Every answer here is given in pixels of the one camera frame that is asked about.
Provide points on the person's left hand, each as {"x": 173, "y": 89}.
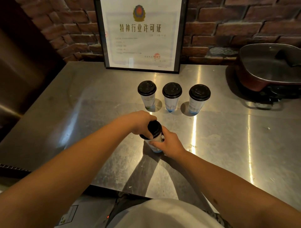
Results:
{"x": 138, "y": 122}

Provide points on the person's right hand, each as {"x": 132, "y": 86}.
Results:
{"x": 171, "y": 145}

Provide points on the person's left thumb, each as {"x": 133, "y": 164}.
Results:
{"x": 149, "y": 132}

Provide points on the person's right thumb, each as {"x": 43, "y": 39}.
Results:
{"x": 164, "y": 133}

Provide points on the black cup lid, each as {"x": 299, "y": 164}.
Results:
{"x": 154, "y": 129}

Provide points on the white paper cup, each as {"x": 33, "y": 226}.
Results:
{"x": 156, "y": 143}

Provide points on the person's left forearm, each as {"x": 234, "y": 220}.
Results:
{"x": 63, "y": 173}

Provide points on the person's right forearm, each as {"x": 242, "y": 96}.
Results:
{"x": 237, "y": 190}

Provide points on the white cup with black lid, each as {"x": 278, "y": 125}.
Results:
{"x": 172, "y": 95}
{"x": 198, "y": 97}
{"x": 147, "y": 94}

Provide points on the person's white shirt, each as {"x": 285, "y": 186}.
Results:
{"x": 164, "y": 215}

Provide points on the black framed certificate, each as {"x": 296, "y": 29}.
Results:
{"x": 142, "y": 35}

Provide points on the dark red electric pan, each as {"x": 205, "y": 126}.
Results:
{"x": 268, "y": 70}

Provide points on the stainless steel appliance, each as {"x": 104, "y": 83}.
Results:
{"x": 23, "y": 70}

